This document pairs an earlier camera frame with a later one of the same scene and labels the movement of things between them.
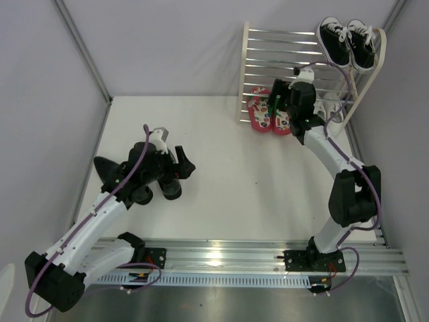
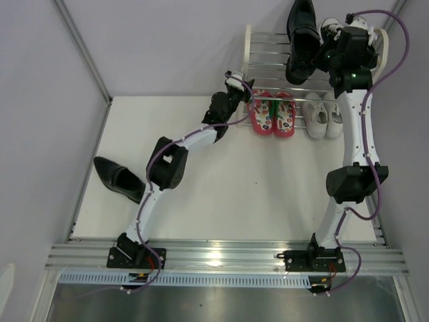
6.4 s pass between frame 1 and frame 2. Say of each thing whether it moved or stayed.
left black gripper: moved
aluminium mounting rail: stayed
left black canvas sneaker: stayed
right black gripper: moved
